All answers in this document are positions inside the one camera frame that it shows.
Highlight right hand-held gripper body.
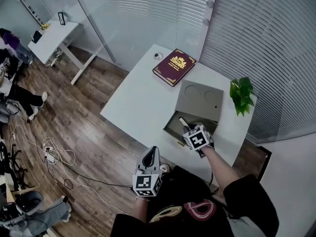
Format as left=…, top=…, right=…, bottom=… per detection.
left=182, top=124, right=215, bottom=158

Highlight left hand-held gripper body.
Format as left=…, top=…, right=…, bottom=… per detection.
left=132, top=168, right=163, bottom=198

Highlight grey box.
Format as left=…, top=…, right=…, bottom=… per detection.
left=162, top=79, right=224, bottom=147

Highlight person's right forearm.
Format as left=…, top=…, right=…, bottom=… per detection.
left=202, top=147, right=241, bottom=194

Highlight person's left forearm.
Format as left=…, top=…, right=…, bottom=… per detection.
left=134, top=197, right=150, bottom=223

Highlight person's black printed shirt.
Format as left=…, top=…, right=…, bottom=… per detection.
left=110, top=165, right=279, bottom=237

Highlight white square table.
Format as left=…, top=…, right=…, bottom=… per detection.
left=100, top=43, right=258, bottom=182

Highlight green potted plant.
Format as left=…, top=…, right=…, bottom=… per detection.
left=229, top=77, right=256, bottom=118

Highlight maroon hardcover book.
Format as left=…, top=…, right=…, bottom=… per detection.
left=152, top=48, right=197, bottom=87

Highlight white venetian blinds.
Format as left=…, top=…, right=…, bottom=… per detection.
left=71, top=0, right=316, bottom=143

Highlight white long desk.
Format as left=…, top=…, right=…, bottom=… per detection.
left=27, top=20, right=97, bottom=85

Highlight black cable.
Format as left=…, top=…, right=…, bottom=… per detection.
left=45, top=157, right=134, bottom=190

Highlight white power strip with cables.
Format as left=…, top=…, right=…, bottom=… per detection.
left=11, top=124, right=76, bottom=167

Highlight black picture frame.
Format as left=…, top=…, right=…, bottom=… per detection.
left=57, top=11, right=67, bottom=26

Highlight white wall shelf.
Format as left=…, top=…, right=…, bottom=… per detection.
left=12, top=0, right=54, bottom=27

